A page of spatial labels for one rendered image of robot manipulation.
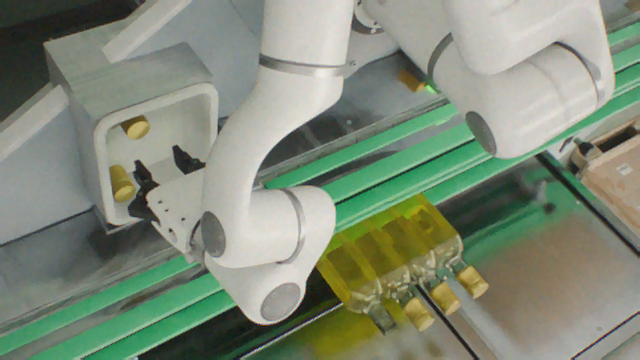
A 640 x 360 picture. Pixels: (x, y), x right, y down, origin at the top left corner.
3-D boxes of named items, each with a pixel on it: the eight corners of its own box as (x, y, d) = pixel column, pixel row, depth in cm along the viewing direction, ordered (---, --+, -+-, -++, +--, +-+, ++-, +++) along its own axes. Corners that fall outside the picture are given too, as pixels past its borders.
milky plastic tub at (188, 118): (85, 189, 113) (109, 231, 109) (65, 80, 96) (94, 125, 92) (189, 149, 121) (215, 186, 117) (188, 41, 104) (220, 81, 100)
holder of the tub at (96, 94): (88, 208, 118) (110, 244, 114) (66, 79, 97) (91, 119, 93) (187, 168, 125) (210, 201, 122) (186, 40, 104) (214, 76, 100)
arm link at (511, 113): (419, 49, 89) (505, 139, 80) (510, -4, 91) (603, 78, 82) (423, 99, 97) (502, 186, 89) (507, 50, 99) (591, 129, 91)
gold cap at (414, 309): (399, 313, 122) (415, 335, 120) (403, 303, 120) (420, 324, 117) (416, 304, 124) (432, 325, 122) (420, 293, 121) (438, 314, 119)
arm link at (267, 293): (280, 216, 72) (355, 206, 78) (225, 162, 79) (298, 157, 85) (245, 338, 79) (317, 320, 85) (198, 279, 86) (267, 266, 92)
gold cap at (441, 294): (426, 298, 125) (442, 319, 123) (431, 287, 122) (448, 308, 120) (442, 289, 126) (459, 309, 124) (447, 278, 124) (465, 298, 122)
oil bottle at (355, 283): (284, 227, 131) (355, 323, 121) (287, 207, 126) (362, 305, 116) (311, 214, 133) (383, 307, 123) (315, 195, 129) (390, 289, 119)
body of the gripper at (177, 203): (189, 279, 88) (148, 226, 95) (264, 243, 92) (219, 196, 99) (180, 231, 83) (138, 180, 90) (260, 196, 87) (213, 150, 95)
